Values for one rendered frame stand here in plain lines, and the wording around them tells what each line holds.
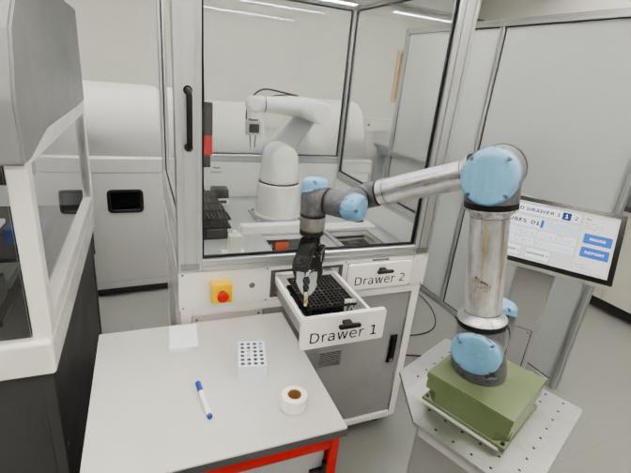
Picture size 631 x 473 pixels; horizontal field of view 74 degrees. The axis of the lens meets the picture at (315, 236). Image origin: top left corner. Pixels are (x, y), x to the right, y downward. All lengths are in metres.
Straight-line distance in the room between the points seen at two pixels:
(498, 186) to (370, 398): 1.45
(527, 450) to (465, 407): 0.18
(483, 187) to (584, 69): 1.88
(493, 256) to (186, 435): 0.84
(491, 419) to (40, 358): 1.17
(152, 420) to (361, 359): 1.04
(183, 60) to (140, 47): 3.22
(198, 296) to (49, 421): 0.55
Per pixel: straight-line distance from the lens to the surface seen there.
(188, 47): 1.32
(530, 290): 2.09
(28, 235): 1.19
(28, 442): 1.61
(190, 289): 1.50
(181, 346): 1.41
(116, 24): 4.53
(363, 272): 1.68
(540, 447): 1.35
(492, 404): 1.24
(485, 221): 0.98
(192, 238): 1.42
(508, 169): 0.93
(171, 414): 1.22
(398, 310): 1.91
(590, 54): 2.77
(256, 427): 1.17
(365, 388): 2.10
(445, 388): 1.27
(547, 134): 2.82
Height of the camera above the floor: 1.60
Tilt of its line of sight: 21 degrees down
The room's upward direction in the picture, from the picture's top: 6 degrees clockwise
